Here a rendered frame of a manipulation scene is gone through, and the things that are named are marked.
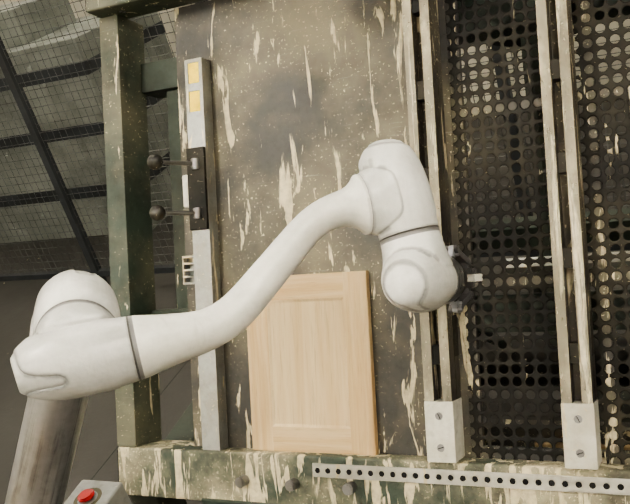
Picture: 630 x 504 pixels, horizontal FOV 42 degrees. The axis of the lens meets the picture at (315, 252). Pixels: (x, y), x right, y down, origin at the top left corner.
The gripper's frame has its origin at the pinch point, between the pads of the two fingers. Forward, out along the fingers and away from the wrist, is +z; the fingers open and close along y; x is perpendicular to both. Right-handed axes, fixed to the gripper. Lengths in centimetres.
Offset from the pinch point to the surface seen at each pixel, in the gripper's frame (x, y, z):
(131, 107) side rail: 88, 49, 8
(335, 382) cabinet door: 34.3, -22.0, 6.9
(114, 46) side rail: 90, 64, 3
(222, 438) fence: 64, -35, 6
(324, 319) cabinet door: 36.2, -7.7, 6.9
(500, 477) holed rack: -2.8, -40.4, 3.0
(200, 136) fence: 66, 38, 4
